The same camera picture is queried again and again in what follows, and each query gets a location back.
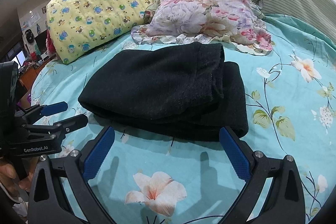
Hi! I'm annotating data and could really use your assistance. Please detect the black pants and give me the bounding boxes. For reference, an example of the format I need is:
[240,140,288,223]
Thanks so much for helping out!
[78,43,248,141]

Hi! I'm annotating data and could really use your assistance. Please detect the person's left hand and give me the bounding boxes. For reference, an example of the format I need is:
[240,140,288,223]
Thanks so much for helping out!
[1,157,39,197]

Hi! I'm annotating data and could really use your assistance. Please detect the yellow cartoon print pillow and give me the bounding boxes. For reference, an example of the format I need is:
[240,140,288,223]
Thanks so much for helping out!
[46,0,152,65]

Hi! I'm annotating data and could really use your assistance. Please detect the teal floral bed sheet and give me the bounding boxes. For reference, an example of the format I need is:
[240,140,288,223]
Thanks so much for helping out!
[31,14,335,223]

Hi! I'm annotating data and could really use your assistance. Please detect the pink floral ruffled pillow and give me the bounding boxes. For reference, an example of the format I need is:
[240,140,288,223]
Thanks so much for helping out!
[131,0,273,56]

